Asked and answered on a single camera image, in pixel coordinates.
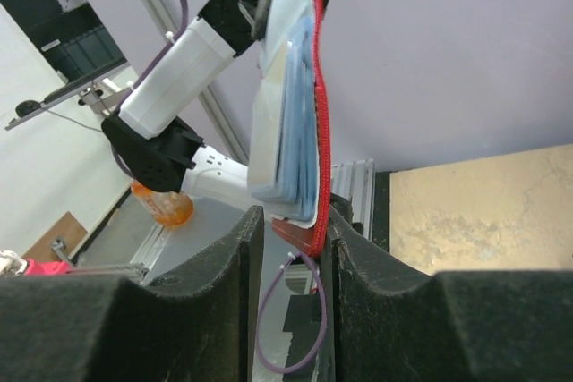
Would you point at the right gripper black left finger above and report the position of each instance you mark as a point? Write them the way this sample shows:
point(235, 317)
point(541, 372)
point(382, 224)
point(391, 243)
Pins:
point(196, 322)

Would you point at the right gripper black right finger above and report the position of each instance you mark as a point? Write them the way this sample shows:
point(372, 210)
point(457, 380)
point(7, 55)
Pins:
point(395, 323)

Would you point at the red leather card holder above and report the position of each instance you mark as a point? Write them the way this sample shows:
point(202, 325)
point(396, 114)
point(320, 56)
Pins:
point(312, 241)

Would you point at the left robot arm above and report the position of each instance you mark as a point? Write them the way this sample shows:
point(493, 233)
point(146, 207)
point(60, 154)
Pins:
point(160, 150)

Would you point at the orange plastic bottle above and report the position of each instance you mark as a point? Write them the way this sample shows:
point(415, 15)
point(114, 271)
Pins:
point(168, 209)

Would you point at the pink plastic fixture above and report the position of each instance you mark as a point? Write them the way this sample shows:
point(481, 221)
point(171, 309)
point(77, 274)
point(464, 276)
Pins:
point(12, 264)

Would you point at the black computer mouse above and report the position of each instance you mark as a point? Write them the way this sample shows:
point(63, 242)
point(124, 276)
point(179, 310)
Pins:
point(27, 107)

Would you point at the grey desk shelf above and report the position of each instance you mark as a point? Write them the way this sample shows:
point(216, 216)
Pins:
point(96, 91)

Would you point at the aluminium frame rail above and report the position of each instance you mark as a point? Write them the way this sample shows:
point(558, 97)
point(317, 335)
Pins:
point(165, 248)

